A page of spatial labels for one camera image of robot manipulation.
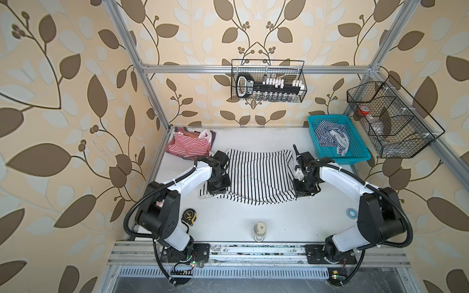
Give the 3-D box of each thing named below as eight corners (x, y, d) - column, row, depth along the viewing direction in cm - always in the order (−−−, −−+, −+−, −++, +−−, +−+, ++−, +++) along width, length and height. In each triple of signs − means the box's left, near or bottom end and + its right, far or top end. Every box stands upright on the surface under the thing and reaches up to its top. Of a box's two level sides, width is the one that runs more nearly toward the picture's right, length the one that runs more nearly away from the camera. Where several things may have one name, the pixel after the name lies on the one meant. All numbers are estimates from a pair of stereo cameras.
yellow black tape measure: (181, 221, 86) (179, 218, 82) (188, 209, 89) (186, 206, 86) (192, 226, 84) (190, 223, 81) (199, 214, 88) (197, 211, 84)
